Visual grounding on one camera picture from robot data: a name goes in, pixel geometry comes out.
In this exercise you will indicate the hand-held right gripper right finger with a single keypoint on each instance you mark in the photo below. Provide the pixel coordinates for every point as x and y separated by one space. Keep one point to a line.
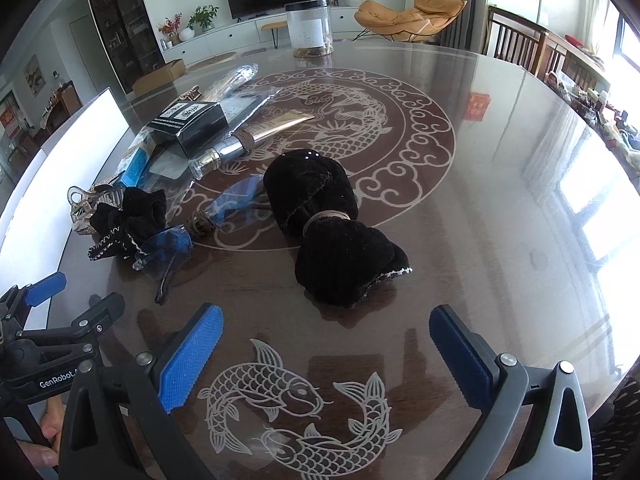
462 360

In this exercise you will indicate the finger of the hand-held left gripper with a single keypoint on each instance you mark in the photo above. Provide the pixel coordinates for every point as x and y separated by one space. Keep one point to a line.
45 289
102 312

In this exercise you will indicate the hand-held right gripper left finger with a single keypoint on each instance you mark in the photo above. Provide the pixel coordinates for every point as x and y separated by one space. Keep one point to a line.
190 355

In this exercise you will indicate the white storage box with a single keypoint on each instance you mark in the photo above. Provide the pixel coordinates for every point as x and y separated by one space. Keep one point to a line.
60 160

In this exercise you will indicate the blue and white ointment box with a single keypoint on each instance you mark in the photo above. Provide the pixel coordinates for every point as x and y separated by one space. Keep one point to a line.
134 170

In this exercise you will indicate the black cardboard box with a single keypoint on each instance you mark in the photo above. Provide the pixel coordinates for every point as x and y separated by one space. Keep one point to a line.
200 132

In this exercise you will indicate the silver and gold cream tube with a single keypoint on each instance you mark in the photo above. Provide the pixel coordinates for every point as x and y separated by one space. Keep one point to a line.
260 132

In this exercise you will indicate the phone case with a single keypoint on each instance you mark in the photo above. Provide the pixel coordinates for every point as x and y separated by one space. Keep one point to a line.
245 107

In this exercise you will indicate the person's left hand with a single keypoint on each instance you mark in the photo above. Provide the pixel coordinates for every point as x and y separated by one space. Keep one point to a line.
50 425

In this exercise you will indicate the clear rhinestone hair claw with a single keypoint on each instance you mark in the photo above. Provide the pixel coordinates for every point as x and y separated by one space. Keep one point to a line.
87 220

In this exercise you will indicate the blue tinted glasses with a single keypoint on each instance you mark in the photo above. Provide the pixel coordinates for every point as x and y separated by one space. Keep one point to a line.
165 247

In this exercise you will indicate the small brown braided ornament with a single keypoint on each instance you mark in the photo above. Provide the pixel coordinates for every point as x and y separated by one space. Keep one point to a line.
201 224

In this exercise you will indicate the large black velvet hair bow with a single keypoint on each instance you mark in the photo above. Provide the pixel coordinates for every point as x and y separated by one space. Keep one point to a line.
340 260

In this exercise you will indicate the dark dotted cloth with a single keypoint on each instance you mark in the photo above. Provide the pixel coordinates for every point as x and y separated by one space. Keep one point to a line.
620 435

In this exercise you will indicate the wooden dining table with chairs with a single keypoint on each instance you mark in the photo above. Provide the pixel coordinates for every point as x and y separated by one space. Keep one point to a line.
65 100

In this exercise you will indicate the open cardboard box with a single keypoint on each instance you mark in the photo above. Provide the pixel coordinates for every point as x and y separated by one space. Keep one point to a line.
160 77

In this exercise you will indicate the bag of cotton swabs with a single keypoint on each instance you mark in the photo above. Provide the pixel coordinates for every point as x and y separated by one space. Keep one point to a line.
227 85

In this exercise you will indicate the dark glass display cabinet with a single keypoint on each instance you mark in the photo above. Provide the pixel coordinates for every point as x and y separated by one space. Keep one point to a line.
125 25

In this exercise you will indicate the pile of assorted clutter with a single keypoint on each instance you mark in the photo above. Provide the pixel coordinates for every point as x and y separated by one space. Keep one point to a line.
600 110

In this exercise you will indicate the round white vase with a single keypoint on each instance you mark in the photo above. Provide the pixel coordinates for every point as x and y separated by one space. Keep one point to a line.
186 35

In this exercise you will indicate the red flowers in vase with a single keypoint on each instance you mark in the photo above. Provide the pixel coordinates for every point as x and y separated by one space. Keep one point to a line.
170 27

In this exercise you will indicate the white television cabinet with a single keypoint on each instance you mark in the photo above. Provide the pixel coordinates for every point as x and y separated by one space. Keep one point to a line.
230 35

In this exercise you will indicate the green plant in white pot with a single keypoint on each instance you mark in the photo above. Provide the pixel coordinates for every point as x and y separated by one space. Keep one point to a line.
204 17

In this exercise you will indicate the dark wooden chair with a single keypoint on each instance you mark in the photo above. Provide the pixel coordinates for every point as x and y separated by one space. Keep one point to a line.
515 35

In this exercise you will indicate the wooden bench with metal legs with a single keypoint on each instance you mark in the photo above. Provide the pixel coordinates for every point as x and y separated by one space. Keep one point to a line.
274 26

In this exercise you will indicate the clear jar with black lid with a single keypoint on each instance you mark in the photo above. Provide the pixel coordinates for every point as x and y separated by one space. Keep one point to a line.
307 30

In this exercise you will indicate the orange lounge chair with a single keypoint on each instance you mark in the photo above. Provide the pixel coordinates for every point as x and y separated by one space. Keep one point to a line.
400 17

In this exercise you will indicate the grey curtain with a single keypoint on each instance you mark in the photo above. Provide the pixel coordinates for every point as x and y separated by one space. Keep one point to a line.
462 5

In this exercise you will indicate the framed wall painting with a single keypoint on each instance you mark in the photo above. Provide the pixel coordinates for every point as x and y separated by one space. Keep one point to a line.
34 75

